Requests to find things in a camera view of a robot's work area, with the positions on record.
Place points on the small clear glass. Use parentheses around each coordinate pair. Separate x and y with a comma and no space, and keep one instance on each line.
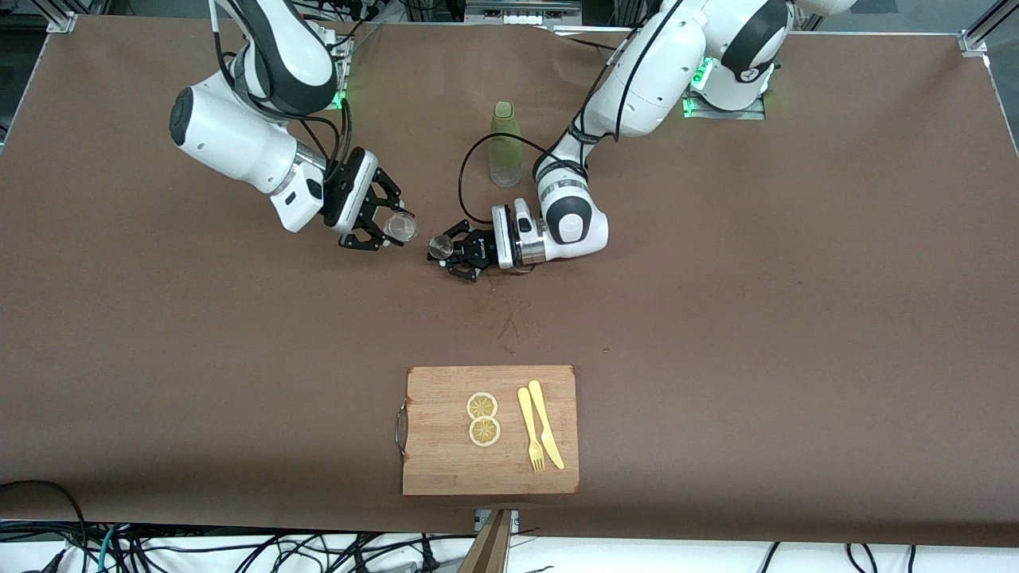
(441,247)

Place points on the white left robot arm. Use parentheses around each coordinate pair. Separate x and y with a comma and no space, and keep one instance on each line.
(661,72)

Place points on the green sleeved glass bottle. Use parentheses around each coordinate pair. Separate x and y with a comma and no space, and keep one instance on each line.
(505,143)

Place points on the silver metal bracket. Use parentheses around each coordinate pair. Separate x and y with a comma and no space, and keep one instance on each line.
(480,521)

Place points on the grey power strip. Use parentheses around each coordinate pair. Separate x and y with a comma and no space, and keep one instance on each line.
(521,14)

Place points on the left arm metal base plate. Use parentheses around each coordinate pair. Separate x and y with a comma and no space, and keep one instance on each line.
(724,114)

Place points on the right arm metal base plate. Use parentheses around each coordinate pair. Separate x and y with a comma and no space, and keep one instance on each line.
(344,87)

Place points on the yellow plastic fork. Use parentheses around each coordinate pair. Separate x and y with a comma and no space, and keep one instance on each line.
(529,426)

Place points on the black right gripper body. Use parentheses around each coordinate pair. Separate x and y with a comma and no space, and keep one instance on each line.
(374,196)

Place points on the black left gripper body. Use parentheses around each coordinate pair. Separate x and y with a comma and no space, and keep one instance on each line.
(480,247)

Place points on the wooden cutting board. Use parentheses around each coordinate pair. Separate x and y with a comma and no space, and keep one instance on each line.
(446,469)

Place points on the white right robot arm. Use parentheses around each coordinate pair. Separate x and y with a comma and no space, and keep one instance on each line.
(239,135)

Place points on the brown wooden post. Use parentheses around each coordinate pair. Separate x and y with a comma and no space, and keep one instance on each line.
(489,549)

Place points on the yellow plastic knife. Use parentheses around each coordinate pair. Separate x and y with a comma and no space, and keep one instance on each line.
(545,430)

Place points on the small clear measuring cup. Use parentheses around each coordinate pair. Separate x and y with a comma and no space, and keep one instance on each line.
(400,227)

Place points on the lemon slice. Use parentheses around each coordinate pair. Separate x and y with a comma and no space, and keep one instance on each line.
(482,406)
(484,431)

